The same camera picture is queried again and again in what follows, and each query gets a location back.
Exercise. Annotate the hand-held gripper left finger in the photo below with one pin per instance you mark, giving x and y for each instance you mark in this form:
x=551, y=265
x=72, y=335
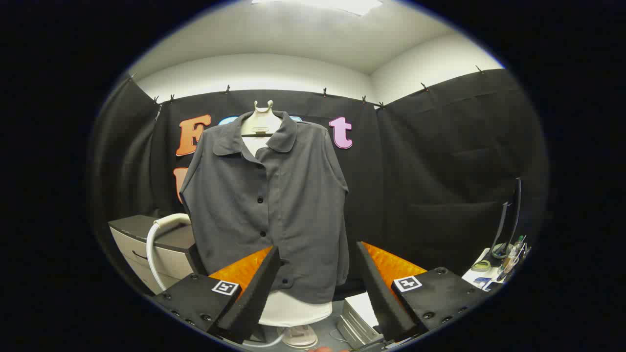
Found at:
x=257, y=288

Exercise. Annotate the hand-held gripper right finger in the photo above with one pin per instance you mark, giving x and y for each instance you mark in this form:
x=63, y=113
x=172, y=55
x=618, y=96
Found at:
x=379, y=288

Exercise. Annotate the grey button-up shirt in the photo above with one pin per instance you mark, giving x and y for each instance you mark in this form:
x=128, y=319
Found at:
x=288, y=205

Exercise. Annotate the white box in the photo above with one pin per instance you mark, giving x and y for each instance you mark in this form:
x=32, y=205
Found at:
x=359, y=315

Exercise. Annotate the white mannequin torso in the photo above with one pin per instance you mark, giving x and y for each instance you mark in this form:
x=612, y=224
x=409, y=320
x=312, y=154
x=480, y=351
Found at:
x=293, y=310

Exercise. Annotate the grey drawer cabinet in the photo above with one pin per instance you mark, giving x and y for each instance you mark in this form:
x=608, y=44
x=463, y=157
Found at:
x=166, y=254

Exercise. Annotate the white desk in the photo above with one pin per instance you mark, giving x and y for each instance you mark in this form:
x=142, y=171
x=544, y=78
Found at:
x=481, y=278

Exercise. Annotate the tape roll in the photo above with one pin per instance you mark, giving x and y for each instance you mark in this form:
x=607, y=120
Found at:
x=481, y=265

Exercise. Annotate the black backdrop cloth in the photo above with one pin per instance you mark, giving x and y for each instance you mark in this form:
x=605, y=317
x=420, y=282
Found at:
x=430, y=171

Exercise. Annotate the ceiling light panel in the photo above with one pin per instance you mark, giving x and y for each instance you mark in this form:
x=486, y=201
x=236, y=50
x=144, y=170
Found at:
x=318, y=5

